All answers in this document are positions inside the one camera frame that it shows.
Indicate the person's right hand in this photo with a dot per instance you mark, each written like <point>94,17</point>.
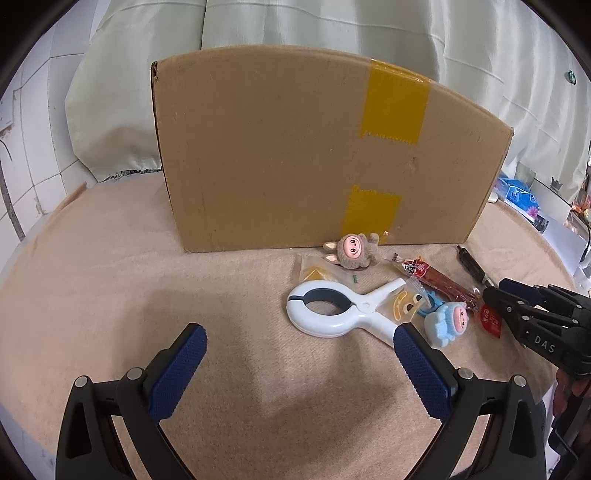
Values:
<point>562,392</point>

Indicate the grey wall conduit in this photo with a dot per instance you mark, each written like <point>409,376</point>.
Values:
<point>10,207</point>

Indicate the blue plush pig toy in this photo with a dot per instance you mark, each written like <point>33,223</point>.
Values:
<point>450,323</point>

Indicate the white box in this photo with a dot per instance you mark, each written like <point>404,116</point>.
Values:
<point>558,217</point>

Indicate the black pen tool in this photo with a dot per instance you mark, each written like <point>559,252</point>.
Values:
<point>471,265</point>

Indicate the red sausage packet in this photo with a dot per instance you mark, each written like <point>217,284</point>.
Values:
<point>438,279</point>

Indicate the large white plastic clip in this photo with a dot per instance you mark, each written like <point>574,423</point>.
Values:
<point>364,307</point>

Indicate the small red snack packet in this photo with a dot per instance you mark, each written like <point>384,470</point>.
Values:
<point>489,321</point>

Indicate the clear packet yellow snack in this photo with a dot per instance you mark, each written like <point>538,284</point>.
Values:
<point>318,272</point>
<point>406,307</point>

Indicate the round metal stud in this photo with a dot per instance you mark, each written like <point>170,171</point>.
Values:
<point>571,77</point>

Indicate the beige tablecloth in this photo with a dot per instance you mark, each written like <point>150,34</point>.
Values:
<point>184,286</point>

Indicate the brown plush pig toy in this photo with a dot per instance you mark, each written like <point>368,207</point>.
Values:
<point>351,247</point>

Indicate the pale green curtain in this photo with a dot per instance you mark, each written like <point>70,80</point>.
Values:
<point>323,23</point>

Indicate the brown cardboard box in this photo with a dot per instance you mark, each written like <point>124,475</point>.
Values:
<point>277,161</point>

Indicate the blue tissue pack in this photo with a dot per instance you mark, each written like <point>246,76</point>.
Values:
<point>519,196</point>

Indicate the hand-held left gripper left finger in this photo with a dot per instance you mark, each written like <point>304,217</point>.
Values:
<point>178,369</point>

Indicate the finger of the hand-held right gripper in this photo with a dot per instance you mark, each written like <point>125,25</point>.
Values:
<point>508,307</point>
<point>554,295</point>

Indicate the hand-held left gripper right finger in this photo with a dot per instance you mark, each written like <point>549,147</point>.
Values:
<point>422,374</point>

